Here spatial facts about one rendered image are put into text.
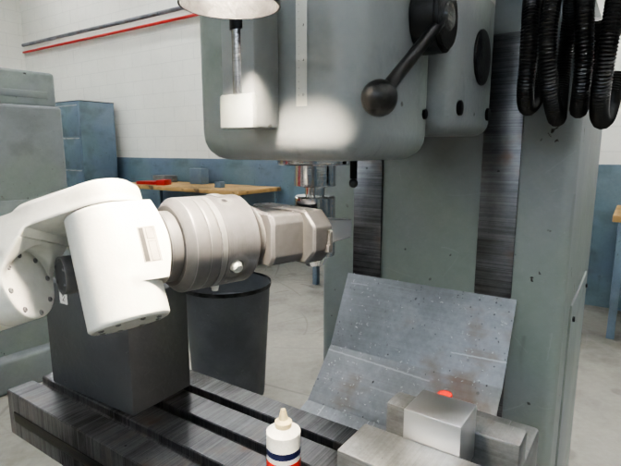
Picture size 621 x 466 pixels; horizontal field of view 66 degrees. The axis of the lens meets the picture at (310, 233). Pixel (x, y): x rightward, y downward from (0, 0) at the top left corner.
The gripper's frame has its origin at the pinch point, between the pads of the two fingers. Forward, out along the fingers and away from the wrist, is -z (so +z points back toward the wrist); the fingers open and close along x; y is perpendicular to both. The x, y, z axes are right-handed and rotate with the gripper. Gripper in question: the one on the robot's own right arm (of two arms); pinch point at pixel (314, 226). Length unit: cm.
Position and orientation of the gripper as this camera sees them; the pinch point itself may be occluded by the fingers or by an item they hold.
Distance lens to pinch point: 56.1
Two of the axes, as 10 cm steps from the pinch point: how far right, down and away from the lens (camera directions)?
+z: -7.4, 1.0, -6.6
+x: -6.7, -1.3, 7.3
